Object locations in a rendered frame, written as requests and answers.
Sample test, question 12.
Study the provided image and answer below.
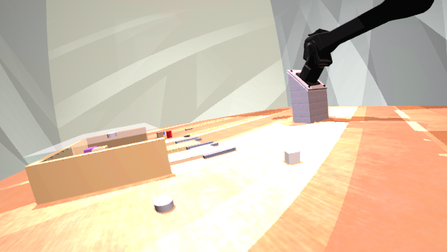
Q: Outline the short grey cylinder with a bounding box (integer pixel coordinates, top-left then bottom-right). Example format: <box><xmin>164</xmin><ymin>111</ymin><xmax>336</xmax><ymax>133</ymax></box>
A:
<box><xmin>153</xmin><ymin>196</ymin><xmax>174</xmax><ymax>213</ymax></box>

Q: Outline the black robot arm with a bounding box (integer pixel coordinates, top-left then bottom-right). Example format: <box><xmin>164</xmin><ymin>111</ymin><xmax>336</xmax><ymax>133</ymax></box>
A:
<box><xmin>295</xmin><ymin>0</ymin><xmax>434</xmax><ymax>86</ymax></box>

